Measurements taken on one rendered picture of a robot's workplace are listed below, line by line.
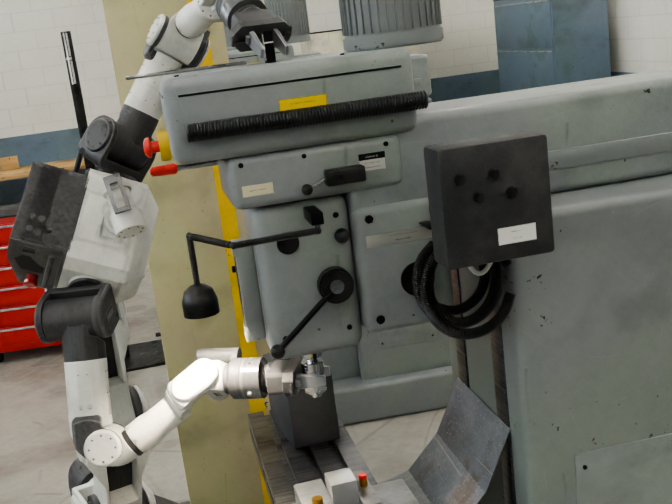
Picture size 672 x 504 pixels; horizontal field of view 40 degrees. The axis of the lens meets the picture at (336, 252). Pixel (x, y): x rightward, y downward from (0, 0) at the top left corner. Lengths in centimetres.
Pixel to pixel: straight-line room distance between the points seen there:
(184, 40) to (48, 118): 872
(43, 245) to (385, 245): 75
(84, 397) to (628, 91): 129
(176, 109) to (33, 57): 920
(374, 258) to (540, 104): 45
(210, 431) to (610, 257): 233
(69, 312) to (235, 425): 192
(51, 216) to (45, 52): 879
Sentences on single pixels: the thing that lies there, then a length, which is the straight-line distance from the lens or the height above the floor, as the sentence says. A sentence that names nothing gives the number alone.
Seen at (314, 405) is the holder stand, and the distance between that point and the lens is 234.
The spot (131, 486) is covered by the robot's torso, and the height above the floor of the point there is 77.
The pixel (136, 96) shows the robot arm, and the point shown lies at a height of 184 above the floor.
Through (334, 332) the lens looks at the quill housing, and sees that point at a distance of 187.
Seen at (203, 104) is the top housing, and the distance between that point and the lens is 172.
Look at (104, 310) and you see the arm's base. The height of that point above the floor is 142.
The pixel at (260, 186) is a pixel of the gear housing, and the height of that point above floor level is 167.
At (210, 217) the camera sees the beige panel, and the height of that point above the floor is 129.
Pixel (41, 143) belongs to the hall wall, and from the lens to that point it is 1093.
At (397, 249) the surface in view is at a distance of 184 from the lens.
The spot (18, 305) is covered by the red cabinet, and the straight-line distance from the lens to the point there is 662.
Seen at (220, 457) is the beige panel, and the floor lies 30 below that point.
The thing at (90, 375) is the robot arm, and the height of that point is 130.
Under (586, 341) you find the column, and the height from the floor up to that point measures 128.
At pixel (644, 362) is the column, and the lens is 199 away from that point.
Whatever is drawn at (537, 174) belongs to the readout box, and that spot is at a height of 166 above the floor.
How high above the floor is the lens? 194
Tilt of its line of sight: 13 degrees down
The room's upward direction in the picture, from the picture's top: 7 degrees counter-clockwise
